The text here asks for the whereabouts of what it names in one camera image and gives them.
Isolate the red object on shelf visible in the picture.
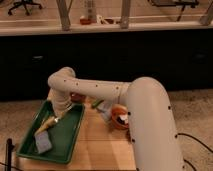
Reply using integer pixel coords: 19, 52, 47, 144
80, 18, 92, 25

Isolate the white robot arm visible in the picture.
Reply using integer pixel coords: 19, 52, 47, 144
48, 67, 184, 171

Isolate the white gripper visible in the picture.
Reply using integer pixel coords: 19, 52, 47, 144
53, 100, 71, 117

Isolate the silver metal fork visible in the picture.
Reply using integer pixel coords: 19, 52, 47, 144
54, 104, 74, 123

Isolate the dark red bowl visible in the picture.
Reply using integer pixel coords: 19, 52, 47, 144
71, 93, 86, 103

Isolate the orange bowl with contents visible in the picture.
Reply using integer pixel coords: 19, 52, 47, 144
111, 104, 129, 130

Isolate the green vegetable toy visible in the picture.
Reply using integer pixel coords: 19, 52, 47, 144
91, 100, 104, 109

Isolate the black post lower left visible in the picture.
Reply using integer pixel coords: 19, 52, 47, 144
5, 138, 14, 171

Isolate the green plastic tray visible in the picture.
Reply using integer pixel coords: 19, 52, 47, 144
17, 100, 85, 164

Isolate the yellow handled brush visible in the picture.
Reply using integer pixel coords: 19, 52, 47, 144
35, 117, 55, 135

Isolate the grey blue cloth piece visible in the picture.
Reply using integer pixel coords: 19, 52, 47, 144
98, 101, 112, 122

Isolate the grey blue sponge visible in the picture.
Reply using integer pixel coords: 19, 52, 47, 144
35, 131, 52, 154

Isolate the black cable on floor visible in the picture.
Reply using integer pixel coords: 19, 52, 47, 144
176, 132, 213, 171

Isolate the black office chair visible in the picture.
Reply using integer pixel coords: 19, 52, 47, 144
8, 0, 43, 16

